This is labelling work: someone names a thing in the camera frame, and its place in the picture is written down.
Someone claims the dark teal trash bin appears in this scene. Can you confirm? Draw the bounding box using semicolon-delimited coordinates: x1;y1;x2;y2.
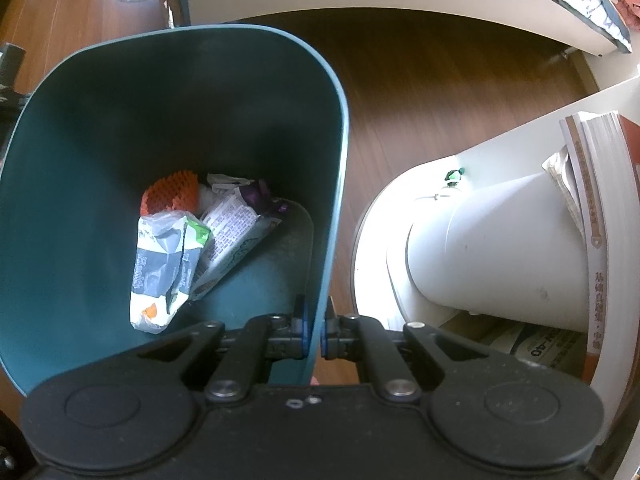
1;25;349;393

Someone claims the white purple snack wrapper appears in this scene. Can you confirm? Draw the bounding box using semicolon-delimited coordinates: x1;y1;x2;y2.
190;179;290;301

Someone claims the silver green foil wrapper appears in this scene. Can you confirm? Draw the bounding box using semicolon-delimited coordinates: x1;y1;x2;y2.
129;211;210;335

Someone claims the grey plastic bag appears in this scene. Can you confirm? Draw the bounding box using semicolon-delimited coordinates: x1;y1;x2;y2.
206;174;253;193

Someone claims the orange foam fruit net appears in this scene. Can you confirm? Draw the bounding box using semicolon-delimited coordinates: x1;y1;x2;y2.
140;170;198;216

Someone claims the white round stool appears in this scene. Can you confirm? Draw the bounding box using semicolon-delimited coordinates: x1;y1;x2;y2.
352;162;589;333

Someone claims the stack of books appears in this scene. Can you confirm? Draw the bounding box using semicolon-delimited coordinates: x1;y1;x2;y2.
542;110;639;442

